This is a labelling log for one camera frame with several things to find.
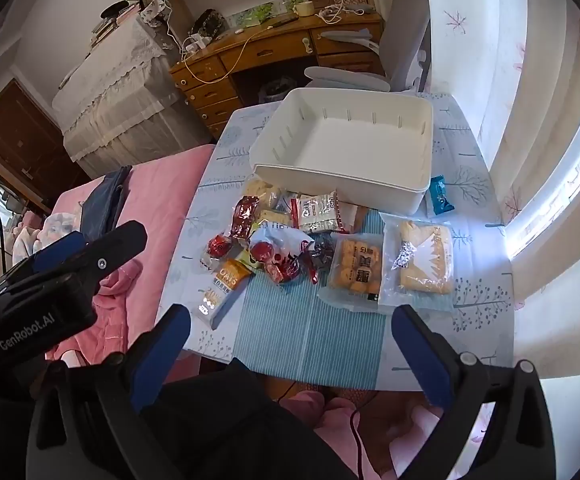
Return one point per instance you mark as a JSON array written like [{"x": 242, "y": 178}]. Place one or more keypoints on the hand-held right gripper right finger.
[{"x": 420, "y": 355}]

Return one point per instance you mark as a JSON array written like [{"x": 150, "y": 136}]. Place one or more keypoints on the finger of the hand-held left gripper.
[
  {"x": 115, "y": 247},
  {"x": 57, "y": 252}
]

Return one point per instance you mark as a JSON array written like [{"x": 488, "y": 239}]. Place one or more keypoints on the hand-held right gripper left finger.
[{"x": 162, "y": 355}]

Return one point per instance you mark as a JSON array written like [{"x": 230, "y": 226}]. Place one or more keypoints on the toast bread packet mountain print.
[{"x": 427, "y": 265}]

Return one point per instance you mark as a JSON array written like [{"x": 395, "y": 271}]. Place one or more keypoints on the clear packet with red snack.
[{"x": 219, "y": 247}]

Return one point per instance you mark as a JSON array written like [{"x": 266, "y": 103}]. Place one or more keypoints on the yellow cakes clear packet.
[{"x": 357, "y": 270}]

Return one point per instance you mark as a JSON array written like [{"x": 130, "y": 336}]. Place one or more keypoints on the dark red snack packet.
[{"x": 244, "y": 215}]

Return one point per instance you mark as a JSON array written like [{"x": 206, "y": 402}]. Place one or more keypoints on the white and red packet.
[{"x": 277, "y": 255}]

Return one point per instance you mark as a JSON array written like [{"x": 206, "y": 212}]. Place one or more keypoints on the blue small snack packet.
[{"x": 440, "y": 197}]

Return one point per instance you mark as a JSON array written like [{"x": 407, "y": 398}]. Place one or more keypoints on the white packet with red trim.
[{"x": 317, "y": 212}]

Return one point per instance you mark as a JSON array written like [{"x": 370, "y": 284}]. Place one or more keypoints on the white plastic storage bin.
[{"x": 360, "y": 130}]

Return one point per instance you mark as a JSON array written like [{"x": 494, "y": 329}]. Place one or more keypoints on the dark blue bag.
[{"x": 105, "y": 200}]

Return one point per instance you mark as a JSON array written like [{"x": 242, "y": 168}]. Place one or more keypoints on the long white snack packet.
[{"x": 214, "y": 305}]

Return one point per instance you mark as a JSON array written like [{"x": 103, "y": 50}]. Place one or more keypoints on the pink fuzzy cloth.
[{"x": 420, "y": 430}]

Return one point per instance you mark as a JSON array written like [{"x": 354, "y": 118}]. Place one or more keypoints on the pink blanket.
[{"x": 165, "y": 185}]

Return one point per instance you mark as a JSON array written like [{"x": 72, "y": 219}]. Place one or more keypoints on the person's black pants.
[{"x": 220, "y": 425}]

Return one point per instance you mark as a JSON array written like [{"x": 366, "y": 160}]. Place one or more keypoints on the orange oat bar packet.
[{"x": 233, "y": 272}]

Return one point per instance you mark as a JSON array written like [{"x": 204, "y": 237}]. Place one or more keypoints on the green yellow small packet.
[{"x": 245, "y": 259}]

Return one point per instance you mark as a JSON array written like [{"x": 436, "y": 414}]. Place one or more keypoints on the brown wooden cabinet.
[{"x": 15, "y": 130}]

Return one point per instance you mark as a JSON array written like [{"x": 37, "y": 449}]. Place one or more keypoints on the dark small candy packet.
[{"x": 320, "y": 255}]

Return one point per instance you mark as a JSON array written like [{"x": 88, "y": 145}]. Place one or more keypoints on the white lace cover cloth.
[{"x": 115, "y": 90}]

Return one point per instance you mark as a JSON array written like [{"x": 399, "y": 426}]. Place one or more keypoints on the pale speckled cracker packet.
[{"x": 275, "y": 217}]

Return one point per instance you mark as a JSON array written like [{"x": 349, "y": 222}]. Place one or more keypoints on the white power strip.
[{"x": 195, "y": 44}]

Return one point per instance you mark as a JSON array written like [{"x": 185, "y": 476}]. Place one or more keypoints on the black lined trash bin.
[{"x": 276, "y": 90}]

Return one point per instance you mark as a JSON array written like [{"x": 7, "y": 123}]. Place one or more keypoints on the dark floral pouch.
[{"x": 210, "y": 25}]

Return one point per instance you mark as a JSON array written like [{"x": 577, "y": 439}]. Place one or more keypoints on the wooden desk with drawers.
[{"x": 265, "y": 50}]

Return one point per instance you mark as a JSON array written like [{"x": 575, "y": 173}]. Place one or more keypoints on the green plant picture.
[{"x": 260, "y": 14}]

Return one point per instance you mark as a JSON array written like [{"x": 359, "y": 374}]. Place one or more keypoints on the cream mug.
[{"x": 302, "y": 8}]

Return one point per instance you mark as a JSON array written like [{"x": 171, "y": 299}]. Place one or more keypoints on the grey office chair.
[{"x": 405, "y": 35}]

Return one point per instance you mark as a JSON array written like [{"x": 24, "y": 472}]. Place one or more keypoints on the white leaf print curtain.
[{"x": 470, "y": 35}]

